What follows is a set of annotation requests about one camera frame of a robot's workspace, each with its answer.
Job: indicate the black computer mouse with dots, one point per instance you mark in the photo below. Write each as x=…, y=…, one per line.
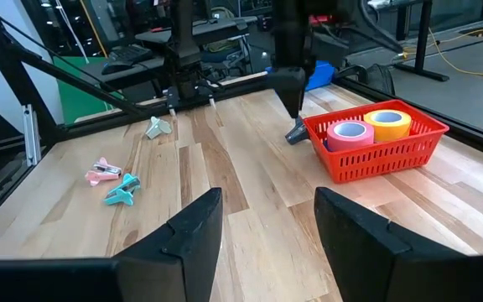
x=111, y=68

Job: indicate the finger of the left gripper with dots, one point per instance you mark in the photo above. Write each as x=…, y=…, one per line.
x=287, y=84

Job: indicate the green panel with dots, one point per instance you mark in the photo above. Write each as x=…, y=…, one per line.
x=74, y=100

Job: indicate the black keyboard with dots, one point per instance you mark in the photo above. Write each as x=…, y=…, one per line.
x=130, y=54

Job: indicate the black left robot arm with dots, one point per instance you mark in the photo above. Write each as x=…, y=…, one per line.
x=183, y=42

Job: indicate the pink tape roll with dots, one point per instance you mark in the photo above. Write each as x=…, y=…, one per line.
x=350, y=142

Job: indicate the red plastic basket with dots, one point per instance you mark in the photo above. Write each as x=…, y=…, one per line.
x=371, y=168

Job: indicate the blue plastic basket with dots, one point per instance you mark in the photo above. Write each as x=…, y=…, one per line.
x=321, y=75

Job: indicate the yellow tape roll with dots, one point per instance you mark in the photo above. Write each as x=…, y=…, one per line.
x=392, y=132

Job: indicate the black diagonal brace beam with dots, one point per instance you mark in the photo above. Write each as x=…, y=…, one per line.
x=69, y=75

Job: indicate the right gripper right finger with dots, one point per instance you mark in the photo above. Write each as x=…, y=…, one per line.
x=371, y=260

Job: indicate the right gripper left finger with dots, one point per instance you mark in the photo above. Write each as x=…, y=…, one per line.
x=183, y=260

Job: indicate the silver upright bracket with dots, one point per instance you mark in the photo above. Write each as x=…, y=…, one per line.
x=31, y=134

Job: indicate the pink staple remover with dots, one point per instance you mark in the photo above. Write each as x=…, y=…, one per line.
x=101, y=174

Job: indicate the black desk leg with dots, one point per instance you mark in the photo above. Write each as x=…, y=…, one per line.
x=424, y=33

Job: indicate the dark grey desk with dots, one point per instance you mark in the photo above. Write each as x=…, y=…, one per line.
x=141, y=73
x=208, y=31

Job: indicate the cream staple remover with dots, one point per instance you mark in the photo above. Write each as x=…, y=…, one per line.
x=157, y=128

